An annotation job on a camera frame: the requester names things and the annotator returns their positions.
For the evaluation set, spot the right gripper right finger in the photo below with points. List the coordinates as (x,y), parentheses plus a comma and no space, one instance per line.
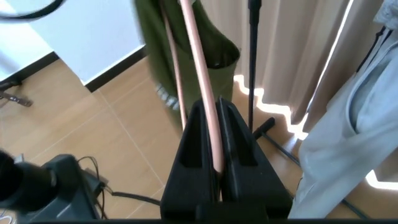
(252,183)

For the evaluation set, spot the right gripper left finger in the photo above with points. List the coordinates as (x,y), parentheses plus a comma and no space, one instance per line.
(189,183)

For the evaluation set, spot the pale grey shorts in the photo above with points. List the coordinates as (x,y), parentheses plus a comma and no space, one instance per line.
(342,155)

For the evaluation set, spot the black stand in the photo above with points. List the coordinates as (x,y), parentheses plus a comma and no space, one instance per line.
(15,99)

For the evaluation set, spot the black clothes rack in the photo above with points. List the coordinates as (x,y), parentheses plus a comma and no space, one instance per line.
(253,62)

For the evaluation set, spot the green garment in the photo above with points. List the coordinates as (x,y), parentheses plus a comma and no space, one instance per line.
(217,46)

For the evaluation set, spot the pink clothes hanger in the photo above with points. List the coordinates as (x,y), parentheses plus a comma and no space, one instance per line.
(202,62)

